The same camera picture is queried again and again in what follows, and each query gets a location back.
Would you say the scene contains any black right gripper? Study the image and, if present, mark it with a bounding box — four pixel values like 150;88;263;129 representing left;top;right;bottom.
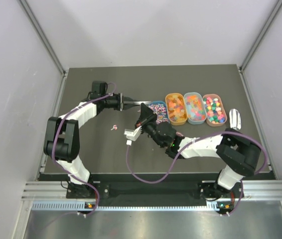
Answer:
135;103;166;148

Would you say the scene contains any silver metal scoop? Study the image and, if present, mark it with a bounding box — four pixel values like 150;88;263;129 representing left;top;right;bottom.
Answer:
229;109;242;131

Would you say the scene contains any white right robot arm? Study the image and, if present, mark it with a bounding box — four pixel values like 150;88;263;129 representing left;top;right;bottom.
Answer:
135;103;261;198

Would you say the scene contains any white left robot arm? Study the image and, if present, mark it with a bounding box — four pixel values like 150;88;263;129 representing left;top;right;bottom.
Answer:
43;81;142;198

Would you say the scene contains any orange candy tray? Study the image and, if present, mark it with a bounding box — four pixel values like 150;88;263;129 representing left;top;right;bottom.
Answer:
165;93;188;126

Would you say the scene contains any light blue candy tray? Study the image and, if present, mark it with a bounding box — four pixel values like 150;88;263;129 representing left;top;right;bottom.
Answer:
183;92;207;125

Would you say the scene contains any pink candy tray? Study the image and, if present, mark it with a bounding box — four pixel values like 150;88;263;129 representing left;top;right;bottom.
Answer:
203;94;227;127

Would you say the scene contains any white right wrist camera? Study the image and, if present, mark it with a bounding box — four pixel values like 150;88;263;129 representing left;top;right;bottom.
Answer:
124;126;141;146

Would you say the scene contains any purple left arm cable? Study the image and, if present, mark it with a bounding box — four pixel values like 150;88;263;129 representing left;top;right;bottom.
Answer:
51;82;118;217

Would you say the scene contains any grey slotted cable duct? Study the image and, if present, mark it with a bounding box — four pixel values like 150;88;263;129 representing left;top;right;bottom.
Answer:
31;198;234;212

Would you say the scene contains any aluminium left frame post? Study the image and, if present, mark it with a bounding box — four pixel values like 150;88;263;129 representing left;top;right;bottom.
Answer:
17;0;66;76

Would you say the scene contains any aluminium frame post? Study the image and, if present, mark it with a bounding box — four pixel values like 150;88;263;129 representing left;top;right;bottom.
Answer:
239;0;282;73
17;0;66;76

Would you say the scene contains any aluminium front frame rail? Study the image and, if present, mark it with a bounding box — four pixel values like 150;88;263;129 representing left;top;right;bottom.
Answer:
21;180;282;201

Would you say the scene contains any aluminium right frame post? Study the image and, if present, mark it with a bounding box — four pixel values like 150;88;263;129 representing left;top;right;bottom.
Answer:
239;0;282;73

